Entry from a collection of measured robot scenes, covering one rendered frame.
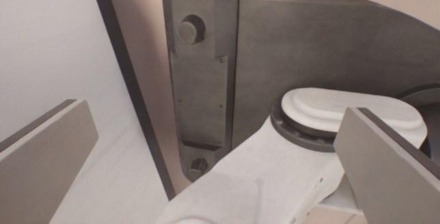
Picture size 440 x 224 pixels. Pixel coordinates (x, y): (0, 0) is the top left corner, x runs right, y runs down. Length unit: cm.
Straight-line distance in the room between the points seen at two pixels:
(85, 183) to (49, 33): 33
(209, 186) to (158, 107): 60
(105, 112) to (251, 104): 37
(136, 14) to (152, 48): 11
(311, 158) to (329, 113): 7
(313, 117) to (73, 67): 48
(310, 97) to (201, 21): 23
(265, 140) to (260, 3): 25
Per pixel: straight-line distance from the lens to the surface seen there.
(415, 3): 68
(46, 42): 54
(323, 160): 34
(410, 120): 40
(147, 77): 79
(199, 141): 59
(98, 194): 66
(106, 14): 74
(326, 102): 38
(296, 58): 47
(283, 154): 33
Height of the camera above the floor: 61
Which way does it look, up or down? 57 degrees down
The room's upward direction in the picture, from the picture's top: 155 degrees counter-clockwise
